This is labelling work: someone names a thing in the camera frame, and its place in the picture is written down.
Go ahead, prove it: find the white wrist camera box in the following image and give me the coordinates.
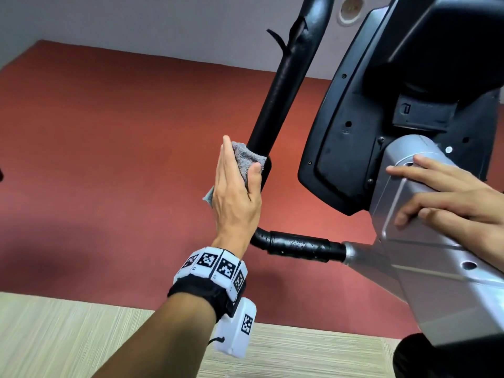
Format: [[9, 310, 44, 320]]
[[213, 297, 257, 359]]

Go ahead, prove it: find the grey cleaning cloth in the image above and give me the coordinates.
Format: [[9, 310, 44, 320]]
[[203, 141, 267, 207]]

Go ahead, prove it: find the round white wall fixture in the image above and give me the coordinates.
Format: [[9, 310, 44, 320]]
[[337, 0, 366, 27]]

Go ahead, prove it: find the black machine housing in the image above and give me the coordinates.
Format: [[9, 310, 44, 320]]
[[393, 332, 504, 378]]

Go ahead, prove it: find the person's left hand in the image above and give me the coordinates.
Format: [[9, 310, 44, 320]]
[[212, 135, 263, 259]]

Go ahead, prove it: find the person's left forearm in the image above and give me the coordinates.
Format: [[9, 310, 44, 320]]
[[91, 292, 217, 378]]

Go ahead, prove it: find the silver handlebar tube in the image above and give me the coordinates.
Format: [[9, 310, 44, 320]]
[[342, 241, 407, 301]]

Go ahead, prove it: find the person's right hand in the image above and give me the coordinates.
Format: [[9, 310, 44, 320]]
[[386, 154, 504, 272]]

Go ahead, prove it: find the silver machine column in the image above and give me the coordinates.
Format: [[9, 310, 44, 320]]
[[369, 134, 504, 347]]

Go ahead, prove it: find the marker wristband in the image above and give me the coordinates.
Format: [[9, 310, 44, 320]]
[[167, 246, 249, 323]]

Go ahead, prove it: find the black machine console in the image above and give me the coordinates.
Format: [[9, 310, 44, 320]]
[[298, 0, 504, 217]]

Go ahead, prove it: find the black foam handlebar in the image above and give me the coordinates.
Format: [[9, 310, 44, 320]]
[[247, 0, 347, 263]]

